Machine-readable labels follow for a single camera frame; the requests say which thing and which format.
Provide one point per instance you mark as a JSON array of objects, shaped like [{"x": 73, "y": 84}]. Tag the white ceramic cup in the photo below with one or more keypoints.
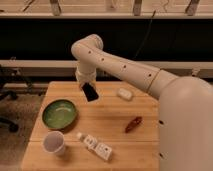
[{"x": 54, "y": 143}]

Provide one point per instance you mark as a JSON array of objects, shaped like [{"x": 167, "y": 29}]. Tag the small white labelled bottle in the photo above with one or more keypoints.
[{"x": 102, "y": 150}]

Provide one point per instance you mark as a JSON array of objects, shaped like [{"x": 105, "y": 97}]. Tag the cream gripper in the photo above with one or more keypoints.
[{"x": 83, "y": 78}]

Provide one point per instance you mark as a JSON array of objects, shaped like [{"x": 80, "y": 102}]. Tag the green ceramic bowl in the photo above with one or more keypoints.
[{"x": 59, "y": 114}]

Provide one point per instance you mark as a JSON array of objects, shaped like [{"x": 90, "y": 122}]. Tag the black office chair base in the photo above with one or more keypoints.
[{"x": 10, "y": 96}]

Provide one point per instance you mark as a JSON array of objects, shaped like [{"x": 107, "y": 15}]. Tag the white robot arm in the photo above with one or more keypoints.
[{"x": 185, "y": 108}]

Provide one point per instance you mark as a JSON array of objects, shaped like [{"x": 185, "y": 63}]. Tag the red-brown chili pepper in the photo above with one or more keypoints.
[{"x": 132, "y": 124}]

